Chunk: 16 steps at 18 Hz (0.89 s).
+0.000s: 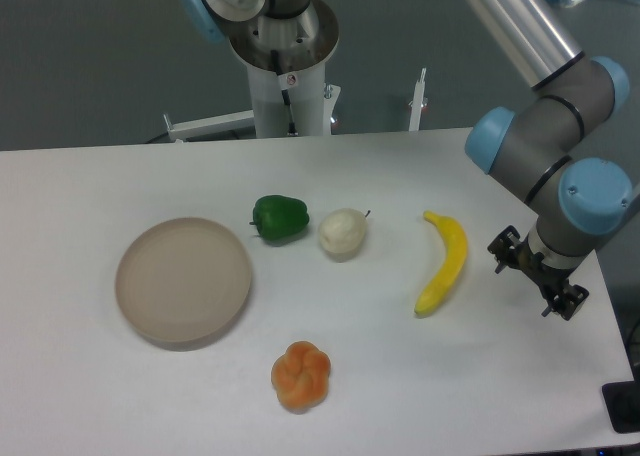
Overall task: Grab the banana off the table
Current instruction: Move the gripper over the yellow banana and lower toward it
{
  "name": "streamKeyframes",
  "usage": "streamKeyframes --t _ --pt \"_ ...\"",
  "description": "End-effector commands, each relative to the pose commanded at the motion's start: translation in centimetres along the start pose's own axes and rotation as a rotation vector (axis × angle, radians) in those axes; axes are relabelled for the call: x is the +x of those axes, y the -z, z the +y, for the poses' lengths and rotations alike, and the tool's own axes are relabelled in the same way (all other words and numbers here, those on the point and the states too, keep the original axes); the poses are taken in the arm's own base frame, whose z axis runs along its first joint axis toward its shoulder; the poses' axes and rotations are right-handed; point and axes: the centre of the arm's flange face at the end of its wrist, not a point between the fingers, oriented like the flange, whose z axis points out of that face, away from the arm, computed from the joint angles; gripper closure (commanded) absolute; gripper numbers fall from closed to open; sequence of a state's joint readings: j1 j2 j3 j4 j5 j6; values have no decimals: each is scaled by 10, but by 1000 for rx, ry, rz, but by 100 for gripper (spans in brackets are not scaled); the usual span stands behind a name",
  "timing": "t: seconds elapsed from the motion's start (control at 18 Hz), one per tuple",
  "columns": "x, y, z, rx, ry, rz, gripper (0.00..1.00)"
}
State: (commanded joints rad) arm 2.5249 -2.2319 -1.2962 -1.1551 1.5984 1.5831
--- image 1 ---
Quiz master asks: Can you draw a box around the black device at edge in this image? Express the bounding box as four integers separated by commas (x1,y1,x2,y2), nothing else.
602,381,639,434

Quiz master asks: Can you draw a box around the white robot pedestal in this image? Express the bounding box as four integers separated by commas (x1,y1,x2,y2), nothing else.
230,0,340,138

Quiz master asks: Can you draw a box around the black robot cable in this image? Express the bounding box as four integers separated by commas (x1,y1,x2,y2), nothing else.
269,49,299,138

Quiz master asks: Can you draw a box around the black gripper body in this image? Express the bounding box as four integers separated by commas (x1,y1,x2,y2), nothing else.
516,239,574,294

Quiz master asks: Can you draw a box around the beige round plate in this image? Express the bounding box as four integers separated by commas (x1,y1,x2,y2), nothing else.
114,217,252,351

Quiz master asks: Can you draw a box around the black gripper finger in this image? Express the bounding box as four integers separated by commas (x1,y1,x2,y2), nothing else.
541,281,589,320
487,226,521,274

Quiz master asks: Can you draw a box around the green bell pepper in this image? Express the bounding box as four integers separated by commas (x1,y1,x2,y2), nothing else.
250,195,310,242

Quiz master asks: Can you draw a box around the orange knotted bread roll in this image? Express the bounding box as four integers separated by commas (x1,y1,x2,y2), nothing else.
271,341,331,413

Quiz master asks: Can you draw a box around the white metal bracket right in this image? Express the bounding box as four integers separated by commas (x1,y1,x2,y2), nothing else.
408,67,428,132

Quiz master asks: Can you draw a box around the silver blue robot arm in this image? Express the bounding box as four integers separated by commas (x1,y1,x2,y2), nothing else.
181,0,634,319

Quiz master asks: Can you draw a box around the white pear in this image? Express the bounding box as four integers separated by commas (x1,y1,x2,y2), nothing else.
318,208,371,262

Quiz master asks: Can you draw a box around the white metal bracket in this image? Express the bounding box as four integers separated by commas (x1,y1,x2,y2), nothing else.
408,67,428,132
163,110,254,141

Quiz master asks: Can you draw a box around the white metal bracket left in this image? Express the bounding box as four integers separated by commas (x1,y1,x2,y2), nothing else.
163,110,254,141

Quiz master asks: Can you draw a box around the yellow banana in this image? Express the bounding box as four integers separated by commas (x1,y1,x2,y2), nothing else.
414,211,468,317

